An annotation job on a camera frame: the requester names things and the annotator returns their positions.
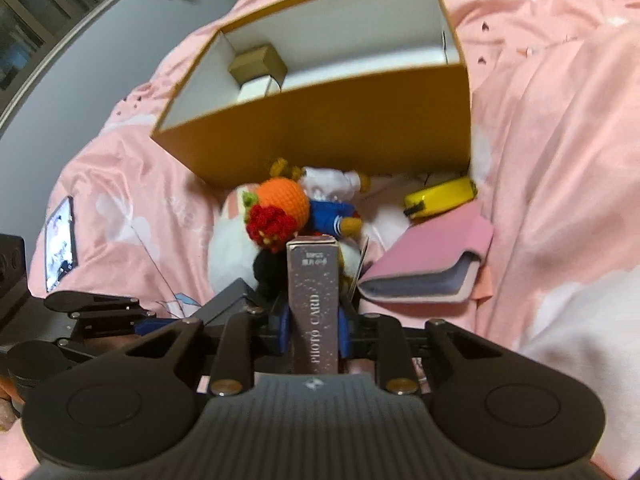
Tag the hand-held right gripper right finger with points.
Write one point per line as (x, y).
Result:
(345, 335)

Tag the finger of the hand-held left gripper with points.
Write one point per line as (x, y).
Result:
(100, 303)
(150, 326)

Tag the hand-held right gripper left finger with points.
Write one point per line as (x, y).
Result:
(286, 332)

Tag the sparkly photo card box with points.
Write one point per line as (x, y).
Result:
(314, 300)

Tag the black and white plush toy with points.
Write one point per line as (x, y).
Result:
(230, 255)

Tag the bear plush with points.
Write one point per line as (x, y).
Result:
(327, 215)

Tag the crochet orange toy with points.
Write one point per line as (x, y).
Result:
(285, 200)

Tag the yellow toy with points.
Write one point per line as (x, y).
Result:
(440, 197)

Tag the orange cardboard box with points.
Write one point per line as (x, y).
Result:
(350, 125)

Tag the smartphone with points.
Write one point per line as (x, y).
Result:
(60, 245)

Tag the black box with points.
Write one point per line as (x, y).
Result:
(225, 305)

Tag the pink card album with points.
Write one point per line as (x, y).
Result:
(430, 250)

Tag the pink printed blanket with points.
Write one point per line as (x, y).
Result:
(550, 160)

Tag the glass door cabinet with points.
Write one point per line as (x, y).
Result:
(30, 15)

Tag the small brown cardboard box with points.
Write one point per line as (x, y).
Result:
(255, 62)

